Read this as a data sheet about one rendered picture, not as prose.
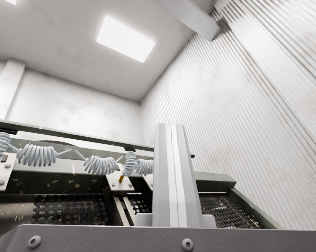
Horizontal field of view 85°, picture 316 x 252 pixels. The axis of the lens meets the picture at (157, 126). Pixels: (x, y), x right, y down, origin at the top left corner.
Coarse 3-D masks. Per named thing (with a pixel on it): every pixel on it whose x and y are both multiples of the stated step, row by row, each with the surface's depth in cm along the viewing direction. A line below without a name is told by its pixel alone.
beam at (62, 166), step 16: (16, 160) 60; (64, 160) 71; (16, 176) 57; (32, 176) 59; (48, 176) 62; (64, 176) 65; (80, 176) 68; (96, 176) 71; (208, 176) 120; (224, 176) 134; (0, 192) 56; (16, 192) 59; (32, 192) 61; (48, 192) 64; (64, 192) 67; (80, 192) 71; (96, 192) 74; (128, 192) 83
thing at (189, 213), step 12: (180, 132) 10; (180, 144) 9; (180, 156) 8; (180, 168) 8; (192, 168) 8; (180, 180) 7; (192, 180) 7; (180, 192) 7; (192, 192) 7; (180, 204) 6; (192, 204) 6; (180, 216) 6; (192, 216) 6; (204, 216) 7
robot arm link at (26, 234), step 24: (0, 240) 5; (24, 240) 4; (48, 240) 4; (72, 240) 4; (96, 240) 4; (120, 240) 4; (144, 240) 4; (168, 240) 4; (192, 240) 5; (216, 240) 5; (240, 240) 5; (264, 240) 5; (288, 240) 5; (312, 240) 5
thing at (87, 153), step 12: (12, 144) 97; (24, 144) 100; (36, 144) 104; (48, 144) 108; (60, 144) 112; (60, 156) 108; (72, 156) 113; (84, 156) 118; (108, 156) 129; (120, 156) 135; (144, 156) 150
